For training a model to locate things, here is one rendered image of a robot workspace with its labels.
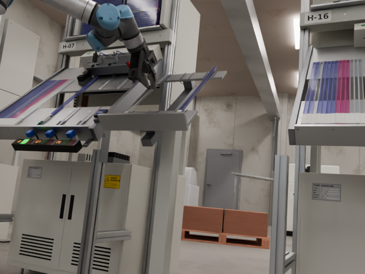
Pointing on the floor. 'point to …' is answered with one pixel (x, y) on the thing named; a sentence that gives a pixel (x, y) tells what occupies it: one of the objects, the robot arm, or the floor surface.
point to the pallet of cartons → (215, 227)
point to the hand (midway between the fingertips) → (151, 88)
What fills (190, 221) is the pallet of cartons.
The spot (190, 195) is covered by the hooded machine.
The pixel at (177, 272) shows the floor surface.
